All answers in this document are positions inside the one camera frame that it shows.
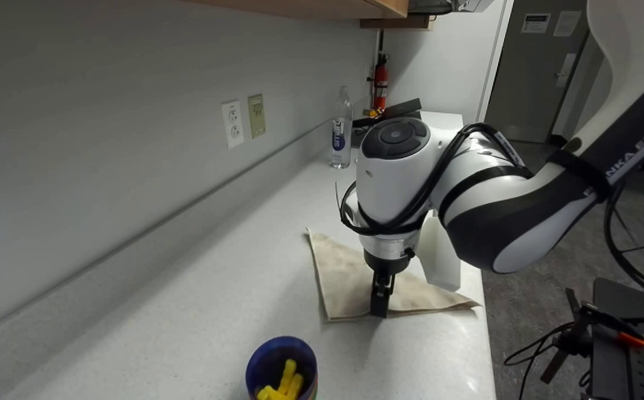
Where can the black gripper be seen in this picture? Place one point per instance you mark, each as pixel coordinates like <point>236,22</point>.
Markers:
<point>385,281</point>

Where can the beige cloth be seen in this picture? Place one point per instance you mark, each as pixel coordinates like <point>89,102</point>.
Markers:
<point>346,286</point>

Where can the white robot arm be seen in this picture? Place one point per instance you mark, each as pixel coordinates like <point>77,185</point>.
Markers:
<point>496,212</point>

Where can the blue green stacked cups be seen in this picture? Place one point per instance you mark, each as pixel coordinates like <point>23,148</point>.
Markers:
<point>269,362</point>

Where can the clear plastic water bottle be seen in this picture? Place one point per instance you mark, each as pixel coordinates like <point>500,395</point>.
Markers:
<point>340,131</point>

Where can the black tripod with orange clamp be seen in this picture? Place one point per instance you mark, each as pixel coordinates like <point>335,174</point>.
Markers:
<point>577,338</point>

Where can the red fire extinguisher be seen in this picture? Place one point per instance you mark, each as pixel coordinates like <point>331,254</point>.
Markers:
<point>380,82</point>

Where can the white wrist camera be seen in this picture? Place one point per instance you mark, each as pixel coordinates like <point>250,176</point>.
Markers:
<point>437,254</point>

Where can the beige wall switch plate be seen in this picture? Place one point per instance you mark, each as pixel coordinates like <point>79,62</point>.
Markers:
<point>257,114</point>

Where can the white wall outlet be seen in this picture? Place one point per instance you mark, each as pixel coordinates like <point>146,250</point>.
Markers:
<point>232,114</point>

